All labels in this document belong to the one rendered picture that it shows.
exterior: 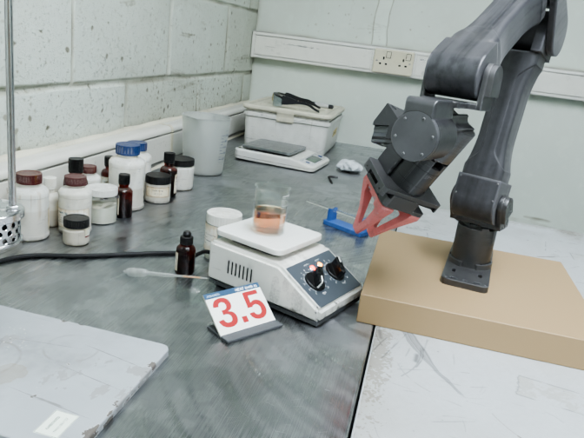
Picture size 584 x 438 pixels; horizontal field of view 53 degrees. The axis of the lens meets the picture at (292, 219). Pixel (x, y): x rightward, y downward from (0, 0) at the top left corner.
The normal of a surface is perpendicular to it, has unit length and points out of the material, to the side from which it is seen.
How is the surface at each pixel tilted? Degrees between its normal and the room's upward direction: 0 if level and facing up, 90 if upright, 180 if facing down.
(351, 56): 90
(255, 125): 93
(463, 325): 90
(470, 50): 30
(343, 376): 0
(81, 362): 0
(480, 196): 77
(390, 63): 90
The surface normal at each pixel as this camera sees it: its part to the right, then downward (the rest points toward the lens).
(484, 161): -0.56, -0.05
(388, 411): 0.12, -0.95
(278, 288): -0.56, 0.18
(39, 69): 0.97, 0.18
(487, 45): -0.19, -0.74
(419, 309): -0.23, 0.26
